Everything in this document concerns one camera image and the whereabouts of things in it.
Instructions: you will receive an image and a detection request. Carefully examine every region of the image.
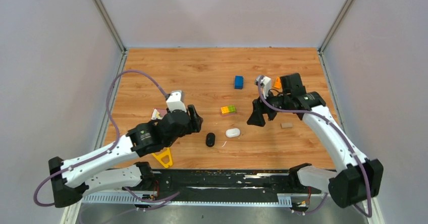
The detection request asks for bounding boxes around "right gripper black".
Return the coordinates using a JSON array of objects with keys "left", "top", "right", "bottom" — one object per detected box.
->
[{"left": 246, "top": 88, "right": 290, "bottom": 127}]

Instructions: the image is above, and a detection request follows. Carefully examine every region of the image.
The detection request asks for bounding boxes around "black earbud charging case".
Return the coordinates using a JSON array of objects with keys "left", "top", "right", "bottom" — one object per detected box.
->
[{"left": 205, "top": 133, "right": 216, "bottom": 147}]

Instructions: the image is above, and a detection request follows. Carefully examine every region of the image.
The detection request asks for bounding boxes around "white earbud charging case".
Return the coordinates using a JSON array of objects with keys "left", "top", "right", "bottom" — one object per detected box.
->
[{"left": 225, "top": 128, "right": 241, "bottom": 138}]

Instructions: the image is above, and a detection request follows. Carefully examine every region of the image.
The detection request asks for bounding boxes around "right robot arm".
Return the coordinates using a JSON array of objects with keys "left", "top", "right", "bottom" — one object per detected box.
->
[{"left": 247, "top": 73, "right": 384, "bottom": 208}]

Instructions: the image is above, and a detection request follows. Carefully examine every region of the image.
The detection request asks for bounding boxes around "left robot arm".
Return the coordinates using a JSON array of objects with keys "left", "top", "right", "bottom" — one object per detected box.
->
[{"left": 48, "top": 105, "right": 203, "bottom": 208}]

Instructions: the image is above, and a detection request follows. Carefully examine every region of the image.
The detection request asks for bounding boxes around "orange green toy brick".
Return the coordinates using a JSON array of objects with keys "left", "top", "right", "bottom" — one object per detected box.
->
[{"left": 220, "top": 105, "right": 237, "bottom": 116}]

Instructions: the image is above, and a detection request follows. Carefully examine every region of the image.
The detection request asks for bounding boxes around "small wooden block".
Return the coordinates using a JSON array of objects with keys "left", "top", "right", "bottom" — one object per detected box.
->
[{"left": 281, "top": 123, "right": 293, "bottom": 129}]

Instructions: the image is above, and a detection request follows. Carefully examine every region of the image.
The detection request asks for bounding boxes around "orange round toy brick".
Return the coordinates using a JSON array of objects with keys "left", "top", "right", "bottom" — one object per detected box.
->
[{"left": 273, "top": 77, "right": 282, "bottom": 90}]

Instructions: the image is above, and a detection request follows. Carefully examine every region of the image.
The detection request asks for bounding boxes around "blue toy block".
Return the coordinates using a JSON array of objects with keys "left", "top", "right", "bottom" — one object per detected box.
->
[{"left": 234, "top": 75, "right": 244, "bottom": 89}]

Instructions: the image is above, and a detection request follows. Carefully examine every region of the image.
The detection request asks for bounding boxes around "pink picture card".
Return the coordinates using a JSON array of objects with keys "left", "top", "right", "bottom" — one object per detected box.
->
[{"left": 150, "top": 108, "right": 168, "bottom": 120}]

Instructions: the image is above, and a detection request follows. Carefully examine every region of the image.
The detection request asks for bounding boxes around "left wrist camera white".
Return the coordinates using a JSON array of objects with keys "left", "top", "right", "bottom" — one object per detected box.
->
[{"left": 166, "top": 90, "right": 187, "bottom": 112}]

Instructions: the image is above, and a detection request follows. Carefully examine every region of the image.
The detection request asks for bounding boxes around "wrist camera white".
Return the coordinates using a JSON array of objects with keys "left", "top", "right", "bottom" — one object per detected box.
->
[
  {"left": 254, "top": 75, "right": 272, "bottom": 99},
  {"left": 166, "top": 90, "right": 187, "bottom": 112}
]

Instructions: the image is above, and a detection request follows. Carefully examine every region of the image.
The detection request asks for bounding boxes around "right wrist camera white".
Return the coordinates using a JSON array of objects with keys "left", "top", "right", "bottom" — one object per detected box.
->
[{"left": 254, "top": 75, "right": 272, "bottom": 99}]

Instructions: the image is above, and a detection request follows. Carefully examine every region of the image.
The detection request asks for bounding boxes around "yellow triangular plastic frame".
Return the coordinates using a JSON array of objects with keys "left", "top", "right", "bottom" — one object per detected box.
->
[{"left": 151, "top": 147, "right": 174, "bottom": 169}]

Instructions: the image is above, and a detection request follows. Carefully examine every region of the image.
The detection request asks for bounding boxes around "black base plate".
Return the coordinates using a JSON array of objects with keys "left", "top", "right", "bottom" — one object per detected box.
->
[{"left": 131, "top": 169, "right": 321, "bottom": 205}]

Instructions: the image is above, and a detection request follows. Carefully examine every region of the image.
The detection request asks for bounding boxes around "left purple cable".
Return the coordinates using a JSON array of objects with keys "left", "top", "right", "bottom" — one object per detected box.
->
[{"left": 33, "top": 70, "right": 168, "bottom": 207}]

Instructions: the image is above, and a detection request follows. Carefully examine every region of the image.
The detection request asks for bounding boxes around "purple cable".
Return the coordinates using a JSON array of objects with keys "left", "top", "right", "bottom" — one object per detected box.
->
[
  {"left": 33, "top": 70, "right": 168, "bottom": 207},
  {"left": 256, "top": 77, "right": 373, "bottom": 218}
]

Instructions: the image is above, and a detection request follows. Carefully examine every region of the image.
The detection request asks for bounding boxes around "aluminium slotted rail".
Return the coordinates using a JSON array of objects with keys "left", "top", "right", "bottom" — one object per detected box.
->
[{"left": 83, "top": 174, "right": 376, "bottom": 208}]

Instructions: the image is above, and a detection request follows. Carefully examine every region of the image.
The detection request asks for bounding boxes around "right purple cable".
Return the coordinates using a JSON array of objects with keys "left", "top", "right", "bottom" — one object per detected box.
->
[{"left": 256, "top": 77, "right": 373, "bottom": 218}]

